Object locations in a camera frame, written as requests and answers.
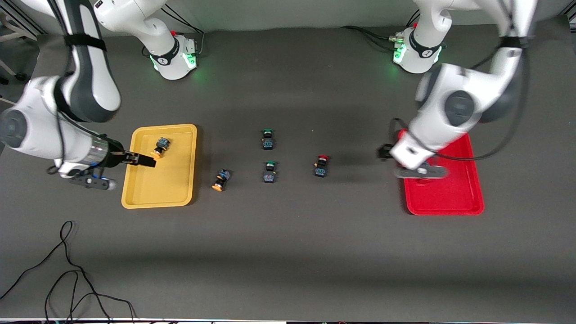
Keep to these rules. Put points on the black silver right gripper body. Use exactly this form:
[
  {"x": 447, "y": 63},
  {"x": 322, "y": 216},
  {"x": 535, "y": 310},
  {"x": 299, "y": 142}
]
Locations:
[{"x": 115, "y": 155}]

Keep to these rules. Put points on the yellow push button switch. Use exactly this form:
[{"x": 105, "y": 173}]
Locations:
[
  {"x": 161, "y": 145},
  {"x": 222, "y": 175}
]

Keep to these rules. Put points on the red push button switch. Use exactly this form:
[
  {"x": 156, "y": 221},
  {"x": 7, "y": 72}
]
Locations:
[{"x": 320, "y": 171}]

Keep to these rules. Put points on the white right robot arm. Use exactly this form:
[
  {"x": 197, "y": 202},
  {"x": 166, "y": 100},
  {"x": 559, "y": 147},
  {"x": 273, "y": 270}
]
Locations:
[{"x": 85, "y": 81}]

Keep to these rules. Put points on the yellow plastic tray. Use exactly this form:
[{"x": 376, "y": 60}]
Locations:
[{"x": 171, "y": 184}]

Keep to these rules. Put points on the red plastic tray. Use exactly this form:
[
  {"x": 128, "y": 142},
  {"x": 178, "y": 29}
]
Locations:
[{"x": 450, "y": 193}]

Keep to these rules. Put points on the green push button switch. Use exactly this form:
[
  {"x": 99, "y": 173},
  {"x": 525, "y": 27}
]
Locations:
[
  {"x": 268, "y": 144},
  {"x": 269, "y": 176}
]

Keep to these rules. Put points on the white metal cart frame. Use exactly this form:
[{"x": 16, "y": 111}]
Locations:
[{"x": 13, "y": 35}]

